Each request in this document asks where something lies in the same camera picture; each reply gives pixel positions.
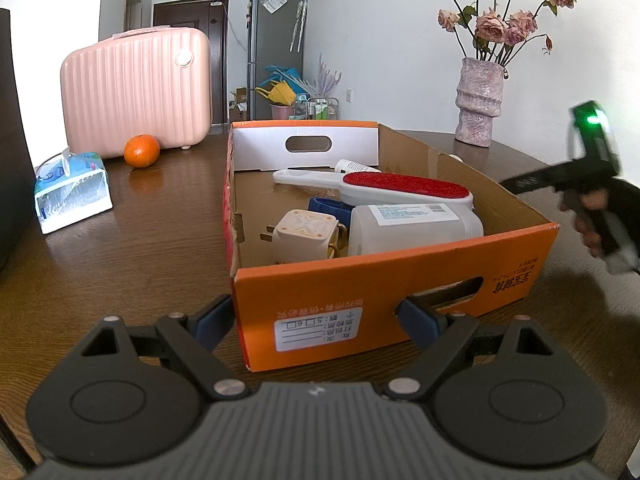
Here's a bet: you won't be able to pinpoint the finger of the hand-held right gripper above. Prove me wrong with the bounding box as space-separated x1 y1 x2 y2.
500 162 573 196

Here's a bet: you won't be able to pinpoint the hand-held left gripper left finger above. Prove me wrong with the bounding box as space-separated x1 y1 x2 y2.
80 294 251 402

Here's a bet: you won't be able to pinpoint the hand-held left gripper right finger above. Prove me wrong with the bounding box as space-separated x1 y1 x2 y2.
382 295 556 402

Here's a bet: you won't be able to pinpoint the orange cardboard box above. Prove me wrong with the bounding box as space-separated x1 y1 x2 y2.
222 120 560 373

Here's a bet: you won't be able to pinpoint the white plastic jug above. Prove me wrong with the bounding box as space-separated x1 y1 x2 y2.
347 203 485 257

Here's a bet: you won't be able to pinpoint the beige plug adapter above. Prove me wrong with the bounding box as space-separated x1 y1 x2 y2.
260 208 348 265

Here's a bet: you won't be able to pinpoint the red lint brush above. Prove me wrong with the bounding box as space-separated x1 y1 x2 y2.
272 169 474 208

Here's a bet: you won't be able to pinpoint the blue plastic object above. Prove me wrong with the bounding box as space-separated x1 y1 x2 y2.
307 196 356 223

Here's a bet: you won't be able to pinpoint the white spray bottle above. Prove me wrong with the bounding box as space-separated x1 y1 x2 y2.
334 159 379 177

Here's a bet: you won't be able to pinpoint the person's right forearm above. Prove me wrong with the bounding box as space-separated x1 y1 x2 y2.
605 177 640 261

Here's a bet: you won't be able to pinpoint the person's right hand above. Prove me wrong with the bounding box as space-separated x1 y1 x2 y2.
559 187 608 260

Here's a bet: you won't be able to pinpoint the pink textured vase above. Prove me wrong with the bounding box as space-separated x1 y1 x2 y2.
454 57 508 148

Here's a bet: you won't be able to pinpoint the dried pink roses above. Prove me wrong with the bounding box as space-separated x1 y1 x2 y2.
416 0 577 68

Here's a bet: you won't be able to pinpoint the orange fruit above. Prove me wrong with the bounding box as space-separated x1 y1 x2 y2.
124 134 161 169

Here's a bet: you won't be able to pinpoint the blue tissue pack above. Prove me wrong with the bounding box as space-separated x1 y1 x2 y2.
34 150 113 234

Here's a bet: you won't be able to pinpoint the small cardboard box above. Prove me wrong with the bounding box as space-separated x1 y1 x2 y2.
230 87 249 122

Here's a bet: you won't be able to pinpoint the purple feather decoration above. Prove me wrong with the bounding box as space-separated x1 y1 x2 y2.
315 54 343 98

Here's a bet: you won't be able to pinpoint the yellow bag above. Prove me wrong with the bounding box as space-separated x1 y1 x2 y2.
255 81 296 107

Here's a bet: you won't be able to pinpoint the pink ribbed suitcase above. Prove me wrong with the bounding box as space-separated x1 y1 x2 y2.
60 27 213 158

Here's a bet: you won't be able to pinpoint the blue bag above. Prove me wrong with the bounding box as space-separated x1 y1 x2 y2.
264 65 303 86

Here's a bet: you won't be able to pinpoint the dark brown door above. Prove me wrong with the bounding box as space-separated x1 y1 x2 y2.
153 0 231 128

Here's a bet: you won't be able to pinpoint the folded white umbrella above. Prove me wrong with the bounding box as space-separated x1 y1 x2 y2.
290 0 307 52

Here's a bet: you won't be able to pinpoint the grey refrigerator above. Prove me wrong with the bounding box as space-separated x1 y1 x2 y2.
247 0 306 121

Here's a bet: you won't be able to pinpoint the wire rack with bottles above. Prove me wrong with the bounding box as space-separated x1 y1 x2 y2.
305 96 341 121

